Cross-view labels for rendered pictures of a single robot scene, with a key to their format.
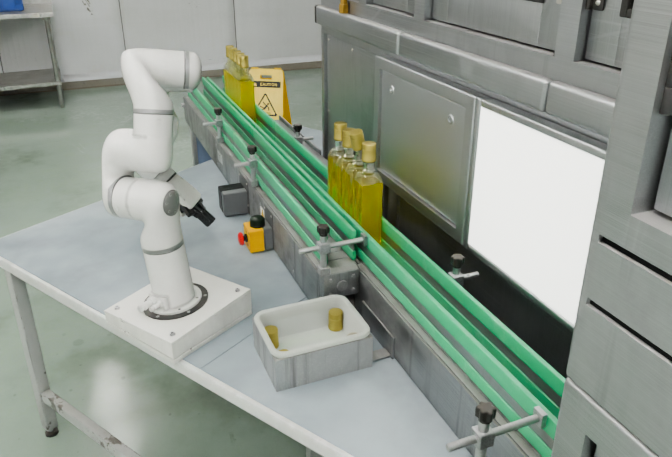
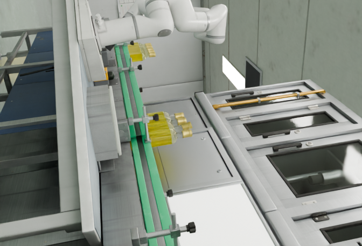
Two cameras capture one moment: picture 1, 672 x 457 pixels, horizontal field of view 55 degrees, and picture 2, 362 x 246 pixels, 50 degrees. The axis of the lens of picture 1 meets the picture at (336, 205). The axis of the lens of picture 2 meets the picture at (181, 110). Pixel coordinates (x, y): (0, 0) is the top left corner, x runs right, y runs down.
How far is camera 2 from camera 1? 0.86 m
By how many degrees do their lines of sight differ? 34
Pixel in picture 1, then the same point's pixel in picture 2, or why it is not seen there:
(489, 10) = (272, 176)
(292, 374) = (98, 114)
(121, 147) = (188, 5)
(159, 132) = (199, 26)
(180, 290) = (110, 39)
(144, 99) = (213, 18)
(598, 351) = not seen: outside the picture
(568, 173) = (252, 231)
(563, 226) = (227, 238)
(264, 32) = not seen: hidden behind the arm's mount
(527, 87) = (267, 201)
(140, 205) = (164, 16)
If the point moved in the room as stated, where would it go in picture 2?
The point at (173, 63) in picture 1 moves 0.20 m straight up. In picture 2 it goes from (222, 30) to (265, 26)
